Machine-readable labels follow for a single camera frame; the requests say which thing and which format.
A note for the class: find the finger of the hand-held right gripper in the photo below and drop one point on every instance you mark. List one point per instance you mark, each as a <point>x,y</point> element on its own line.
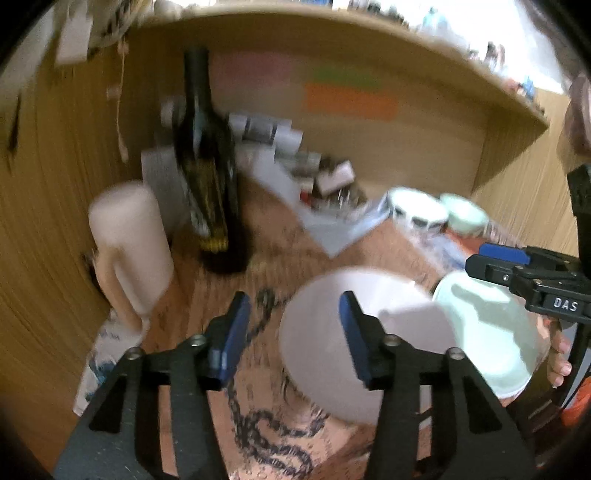
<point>489,272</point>
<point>503,253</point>

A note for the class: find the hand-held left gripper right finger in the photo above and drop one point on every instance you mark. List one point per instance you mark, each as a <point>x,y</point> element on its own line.
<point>353,332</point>

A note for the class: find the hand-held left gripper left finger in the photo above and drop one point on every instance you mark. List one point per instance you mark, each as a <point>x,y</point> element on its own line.
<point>233,332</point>

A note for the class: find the white plate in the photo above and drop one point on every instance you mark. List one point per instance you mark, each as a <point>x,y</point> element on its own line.
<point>318,332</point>

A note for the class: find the mint green bowl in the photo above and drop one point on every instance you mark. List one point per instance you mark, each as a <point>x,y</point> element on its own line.
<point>464,217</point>

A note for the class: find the mint green plate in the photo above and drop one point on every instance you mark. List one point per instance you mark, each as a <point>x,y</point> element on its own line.
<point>489,341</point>

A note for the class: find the white bowl dark pattern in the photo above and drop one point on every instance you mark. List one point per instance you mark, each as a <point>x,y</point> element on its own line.
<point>415,205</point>

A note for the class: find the person's right hand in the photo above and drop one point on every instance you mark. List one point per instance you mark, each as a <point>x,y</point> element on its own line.
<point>559,360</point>

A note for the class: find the white paper sheet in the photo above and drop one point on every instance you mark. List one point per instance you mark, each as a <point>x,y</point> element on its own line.
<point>332,230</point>

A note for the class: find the orange garment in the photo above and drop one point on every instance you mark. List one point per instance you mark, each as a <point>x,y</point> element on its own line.
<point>577,408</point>

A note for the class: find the newspaper print table cover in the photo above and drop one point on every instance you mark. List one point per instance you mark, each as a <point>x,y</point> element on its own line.
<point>268,443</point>

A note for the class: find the small bowl of trinkets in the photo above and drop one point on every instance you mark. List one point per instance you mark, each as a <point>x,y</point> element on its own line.
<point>341,201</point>

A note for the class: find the pale pink mug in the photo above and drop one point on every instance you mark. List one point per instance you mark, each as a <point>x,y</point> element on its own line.
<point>129,240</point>

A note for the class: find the dark wine bottle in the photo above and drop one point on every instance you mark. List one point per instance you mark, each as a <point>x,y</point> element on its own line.
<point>207,184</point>

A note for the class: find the small white box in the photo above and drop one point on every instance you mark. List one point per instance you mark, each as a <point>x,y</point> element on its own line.
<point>334,177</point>

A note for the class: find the pink knotted curtain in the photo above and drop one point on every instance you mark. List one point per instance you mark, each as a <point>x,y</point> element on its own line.
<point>579,110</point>

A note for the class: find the stack of newspapers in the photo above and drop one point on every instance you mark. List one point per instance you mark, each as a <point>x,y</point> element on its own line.
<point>272,134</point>

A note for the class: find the orange sticky note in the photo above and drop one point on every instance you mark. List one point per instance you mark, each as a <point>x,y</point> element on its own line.
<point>351,102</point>

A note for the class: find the green sticky note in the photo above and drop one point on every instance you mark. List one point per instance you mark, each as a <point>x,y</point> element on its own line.
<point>346,78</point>

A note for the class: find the pink sticky note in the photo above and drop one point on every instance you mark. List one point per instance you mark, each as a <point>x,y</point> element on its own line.
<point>254,69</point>

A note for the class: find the white hanging tag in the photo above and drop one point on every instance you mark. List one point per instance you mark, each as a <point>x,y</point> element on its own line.
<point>74,37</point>

